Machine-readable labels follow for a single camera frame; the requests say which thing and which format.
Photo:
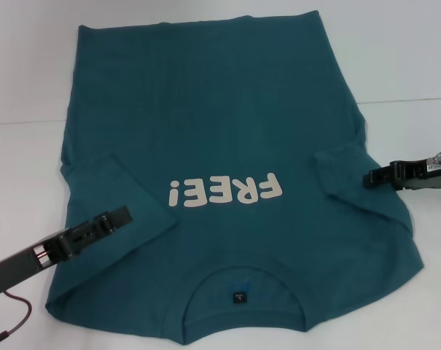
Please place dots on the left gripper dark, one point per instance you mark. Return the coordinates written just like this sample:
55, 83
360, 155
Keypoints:
12, 273

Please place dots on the teal T-shirt with FREE print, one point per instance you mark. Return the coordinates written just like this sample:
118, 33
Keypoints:
205, 127

